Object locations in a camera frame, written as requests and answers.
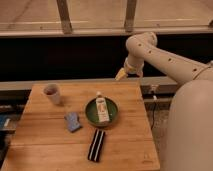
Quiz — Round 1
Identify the white paper cup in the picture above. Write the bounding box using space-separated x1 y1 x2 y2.
43 84 61 105

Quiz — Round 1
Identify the blue sponge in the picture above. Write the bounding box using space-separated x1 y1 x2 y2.
65 112 82 132

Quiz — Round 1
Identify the black white striped eraser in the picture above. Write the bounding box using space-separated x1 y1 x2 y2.
87 130 105 162

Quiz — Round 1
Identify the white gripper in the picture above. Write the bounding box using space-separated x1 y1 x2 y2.
115 58 144 81

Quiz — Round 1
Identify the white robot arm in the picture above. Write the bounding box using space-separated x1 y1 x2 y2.
116 32 213 171

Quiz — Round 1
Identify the blue object at left edge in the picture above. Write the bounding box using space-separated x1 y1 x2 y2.
0 115 10 130

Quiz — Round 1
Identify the black cable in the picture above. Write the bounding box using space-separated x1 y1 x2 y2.
149 94 159 131

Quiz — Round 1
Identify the white bottle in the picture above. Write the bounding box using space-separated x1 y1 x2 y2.
96 91 110 123

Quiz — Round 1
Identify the green plate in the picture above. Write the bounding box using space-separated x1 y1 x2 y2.
85 98 118 127

